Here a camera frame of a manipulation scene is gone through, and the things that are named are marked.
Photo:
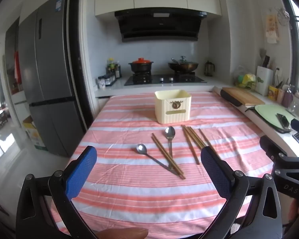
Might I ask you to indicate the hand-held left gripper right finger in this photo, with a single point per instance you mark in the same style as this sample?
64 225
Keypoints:
213 169

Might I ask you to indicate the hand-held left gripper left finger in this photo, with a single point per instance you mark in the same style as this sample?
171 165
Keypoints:
81 169

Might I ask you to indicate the large steel spoon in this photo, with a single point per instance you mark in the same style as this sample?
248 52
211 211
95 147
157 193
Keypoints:
170 132

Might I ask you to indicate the small steel spoon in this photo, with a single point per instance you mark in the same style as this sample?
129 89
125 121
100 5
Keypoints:
140 148

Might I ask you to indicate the cream plastic utensil box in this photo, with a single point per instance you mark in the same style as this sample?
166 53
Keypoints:
164 109

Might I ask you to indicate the person's right hand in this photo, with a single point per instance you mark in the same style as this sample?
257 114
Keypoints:
297 211

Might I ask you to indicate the person's left hand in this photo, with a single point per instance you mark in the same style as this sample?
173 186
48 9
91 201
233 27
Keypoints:
124 234

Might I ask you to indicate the green cutting board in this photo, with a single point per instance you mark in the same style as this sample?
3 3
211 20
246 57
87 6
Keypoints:
266 114

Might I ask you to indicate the purple bottle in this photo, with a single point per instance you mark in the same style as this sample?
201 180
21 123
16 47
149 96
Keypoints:
287 97

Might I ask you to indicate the yellow packet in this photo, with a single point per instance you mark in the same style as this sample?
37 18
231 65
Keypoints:
272 93

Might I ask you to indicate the wooden cutting board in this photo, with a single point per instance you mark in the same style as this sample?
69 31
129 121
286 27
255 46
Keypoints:
244 95

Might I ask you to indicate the pink striped tablecloth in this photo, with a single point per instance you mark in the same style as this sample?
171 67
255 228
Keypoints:
129 196

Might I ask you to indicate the cardboard box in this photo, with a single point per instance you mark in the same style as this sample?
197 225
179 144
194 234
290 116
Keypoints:
35 134

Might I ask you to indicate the white knife block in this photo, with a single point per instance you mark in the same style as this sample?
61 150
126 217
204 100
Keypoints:
264 81

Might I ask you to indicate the black board holder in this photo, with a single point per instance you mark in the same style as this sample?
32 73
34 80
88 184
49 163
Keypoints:
230 99

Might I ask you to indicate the plastic bag with yellow sponges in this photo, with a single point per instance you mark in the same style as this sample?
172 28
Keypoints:
245 79

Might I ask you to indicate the white spice jar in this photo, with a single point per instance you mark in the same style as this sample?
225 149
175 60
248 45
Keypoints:
102 82

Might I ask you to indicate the row of spice jars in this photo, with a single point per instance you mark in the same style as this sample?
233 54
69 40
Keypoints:
110 79

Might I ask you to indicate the dark kettle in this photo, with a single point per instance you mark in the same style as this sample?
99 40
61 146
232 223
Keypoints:
209 69

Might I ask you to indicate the black gas stove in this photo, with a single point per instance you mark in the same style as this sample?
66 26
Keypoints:
164 79

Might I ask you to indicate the dark wok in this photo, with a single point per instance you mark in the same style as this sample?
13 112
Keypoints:
183 67

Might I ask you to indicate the sauce bottles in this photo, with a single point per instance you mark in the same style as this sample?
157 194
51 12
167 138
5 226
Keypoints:
114 67

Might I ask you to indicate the grey refrigerator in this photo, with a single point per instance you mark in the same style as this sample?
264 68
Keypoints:
47 67

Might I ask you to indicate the glass pot lid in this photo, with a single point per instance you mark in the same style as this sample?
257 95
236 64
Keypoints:
183 61

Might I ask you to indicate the black clay pot red lid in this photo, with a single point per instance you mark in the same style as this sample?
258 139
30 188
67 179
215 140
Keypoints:
140 66

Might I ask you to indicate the black range hood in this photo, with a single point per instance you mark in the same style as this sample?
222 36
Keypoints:
159 25

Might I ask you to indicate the hanging wall towel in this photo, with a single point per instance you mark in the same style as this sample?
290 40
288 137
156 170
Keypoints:
272 28

